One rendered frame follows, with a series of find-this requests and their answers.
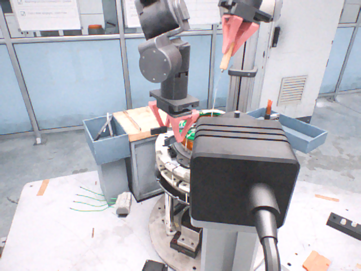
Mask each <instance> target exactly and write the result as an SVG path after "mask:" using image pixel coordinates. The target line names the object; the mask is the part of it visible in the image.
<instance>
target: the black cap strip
mask: <svg viewBox="0 0 361 271"><path fill-rule="evenodd" d="M342 219H345V220H346V224H345V225H343V224H341V220H342ZM352 222H353V221H352V220H349V219H348V218H344V217H342V216H340V215H337V214H335V213H333V212H331V214H330V215H329V218H328V221H327V223H326V225H328V226H330V227H332V228H334V229H336V230H338V231H340V232H342V233H344V234H346V235H348V236H350V237H353V238H355V239H357V240H359V241H361V224H359V223H357V224H356V226H352V225H351V224H352Z"/></svg>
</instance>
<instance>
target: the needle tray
mask: <svg viewBox="0 0 361 271"><path fill-rule="evenodd" d="M265 112H266V108H264V107H261V108H259V109H256V110H254V111H250V112H247V113H245V114H247V115H249V116H250V117H252V118H254V119H259V120H264V118H265ZM275 113H278V112H275V111H272V110H271V115H272V114H275ZM278 114H279V120H278V122H280V123H281V125H282V127H283V130H284V132H285V133H286V135H287V137H288V140H289V142H290V144H291V146H292V149H293V151H294V153H295V154H296V151H297V150H298V151H300V152H303V153H304V154H306V153H308V152H310V151H312V150H314V149H315V148H317V147H319V146H320V145H322V144H324V142H325V139H326V136H327V133H328V131H326V130H323V129H320V128H318V127H315V126H313V125H310V124H307V123H304V122H302V121H299V120H296V119H294V118H291V117H289V116H286V115H283V114H280V113H278Z"/></svg>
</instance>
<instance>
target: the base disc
mask: <svg viewBox="0 0 361 271"><path fill-rule="evenodd" d="M164 205H165V195H163V196H162V197H161V198H160V199H159V200H158V201H157V203H156V204H155V206H154V207H153V209H152V212H151V214H150V217H149V224H148V228H149V236H150V239H151V242H152V245H153V247H154V249H155V250H156V252H157V253H158V255H159V256H160V257H161V258H162V259H163V261H164V262H166V263H167V264H168V265H170V266H171V267H173V268H174V269H176V270H177V271H200V268H201V250H202V246H201V248H200V250H199V252H198V253H197V255H196V257H195V258H194V259H193V258H191V257H189V256H187V255H185V254H183V253H181V252H179V251H177V250H175V249H173V248H170V241H171V240H172V239H173V237H174V236H175V234H174V235H167V234H166V230H165V224H164V219H165V209H164ZM188 209H189V206H187V207H185V208H184V209H183V210H181V211H180V212H179V213H178V214H177V215H175V216H174V222H176V223H178V225H179V226H178V227H176V226H175V228H176V231H178V230H179V231H182V217H183V214H184V213H185V211H186V210H188ZM264 259H265V257H264V253H263V247H262V245H261V244H260V242H259V244H258V248H257V253H256V258H255V262H254V267H253V270H255V269H256V268H257V267H259V266H260V265H261V264H262V262H263V261H264ZM190 269H191V270H190Z"/></svg>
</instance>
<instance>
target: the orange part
mask: <svg viewBox="0 0 361 271"><path fill-rule="evenodd" d="M330 263H331V261H330V260H329V259H327V258H326V257H324V256H323V255H320V254H319V253H318V252H316V251H312V252H311V254H309V256H308V257H307V259H306V260H305V261H304V263H303V264H302V267H303V268H304V269H306V270H307V271H326V270H327V268H328V267H329V265H330Z"/></svg>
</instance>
